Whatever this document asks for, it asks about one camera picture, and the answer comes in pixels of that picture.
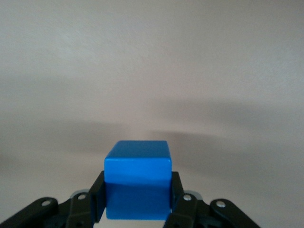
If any blue cube block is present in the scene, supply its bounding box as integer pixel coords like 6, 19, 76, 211
104, 140, 172, 220

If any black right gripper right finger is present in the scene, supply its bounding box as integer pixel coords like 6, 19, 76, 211
163, 171, 260, 228

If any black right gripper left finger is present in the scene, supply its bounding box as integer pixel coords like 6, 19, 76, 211
0, 170, 106, 228

